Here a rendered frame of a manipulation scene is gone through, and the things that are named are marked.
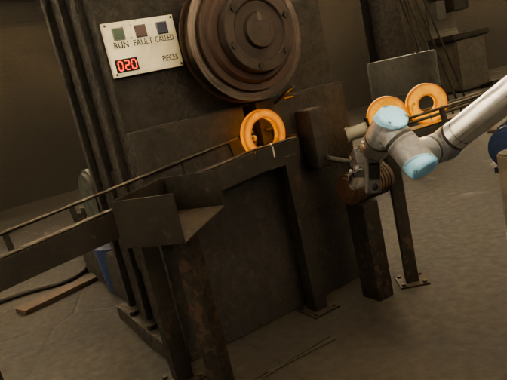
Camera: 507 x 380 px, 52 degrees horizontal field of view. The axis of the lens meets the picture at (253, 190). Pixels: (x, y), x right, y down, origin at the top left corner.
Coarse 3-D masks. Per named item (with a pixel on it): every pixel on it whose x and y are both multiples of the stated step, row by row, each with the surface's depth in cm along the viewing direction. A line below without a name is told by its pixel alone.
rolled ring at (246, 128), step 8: (256, 112) 193; (264, 112) 195; (272, 112) 197; (248, 120) 192; (256, 120) 193; (272, 120) 197; (280, 120) 199; (248, 128) 192; (280, 128) 199; (240, 136) 194; (248, 136) 192; (280, 136) 200; (248, 144) 192
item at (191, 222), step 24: (144, 192) 157; (168, 192) 166; (192, 192) 163; (216, 192) 159; (120, 216) 143; (144, 216) 140; (168, 216) 137; (192, 216) 156; (144, 240) 142; (168, 240) 139; (192, 240) 154; (192, 264) 153; (192, 288) 156; (192, 312) 158; (216, 312) 161; (216, 336) 159; (216, 360) 160
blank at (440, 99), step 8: (416, 88) 201; (424, 88) 201; (432, 88) 201; (440, 88) 201; (408, 96) 203; (416, 96) 202; (432, 96) 202; (440, 96) 202; (408, 104) 203; (416, 104) 203; (440, 104) 202; (408, 112) 204; (416, 112) 203; (432, 112) 203; (424, 120) 204; (432, 120) 204
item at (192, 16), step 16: (192, 0) 175; (288, 0) 195; (192, 16) 175; (192, 32) 176; (192, 48) 176; (192, 64) 182; (208, 80) 180; (288, 80) 197; (224, 96) 190; (240, 96) 187; (256, 96) 190
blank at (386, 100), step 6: (384, 96) 205; (390, 96) 204; (378, 102) 203; (384, 102) 203; (390, 102) 203; (396, 102) 203; (402, 102) 203; (372, 108) 204; (378, 108) 204; (402, 108) 203; (372, 114) 204; (372, 120) 205
